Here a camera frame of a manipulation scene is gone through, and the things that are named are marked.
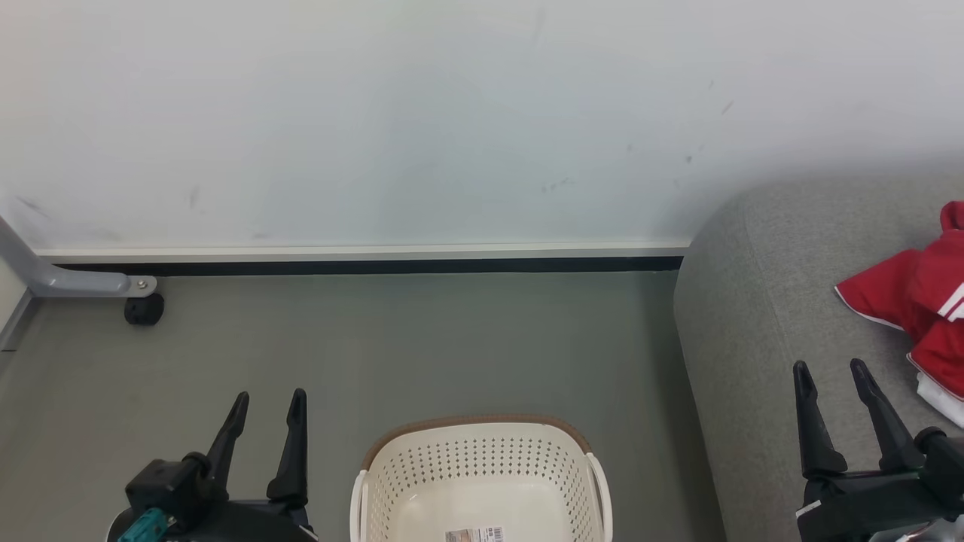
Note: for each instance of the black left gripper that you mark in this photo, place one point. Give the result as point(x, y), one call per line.
point(181, 485)

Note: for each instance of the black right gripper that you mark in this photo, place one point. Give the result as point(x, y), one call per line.
point(874, 500)

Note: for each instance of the red shorts with white stripe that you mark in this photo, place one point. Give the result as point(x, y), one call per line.
point(885, 290)

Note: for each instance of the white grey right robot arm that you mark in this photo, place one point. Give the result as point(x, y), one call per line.
point(930, 534)

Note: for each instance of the cream perforated plastic laundry basket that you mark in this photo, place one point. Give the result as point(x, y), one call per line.
point(482, 467)

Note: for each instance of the red jersey with white trim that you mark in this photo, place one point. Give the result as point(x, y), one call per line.
point(945, 354)

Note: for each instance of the grey fabric sofa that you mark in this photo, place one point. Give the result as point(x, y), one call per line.
point(753, 316)

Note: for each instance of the black caster wheel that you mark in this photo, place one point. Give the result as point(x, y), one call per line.
point(144, 309)

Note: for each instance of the white barcode label sticker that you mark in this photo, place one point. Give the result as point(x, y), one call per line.
point(474, 535)

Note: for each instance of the grey metal stand leg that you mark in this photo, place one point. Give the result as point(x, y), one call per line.
point(68, 280)

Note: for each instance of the white and black wall baseboard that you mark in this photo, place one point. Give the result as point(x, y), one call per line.
point(361, 259)

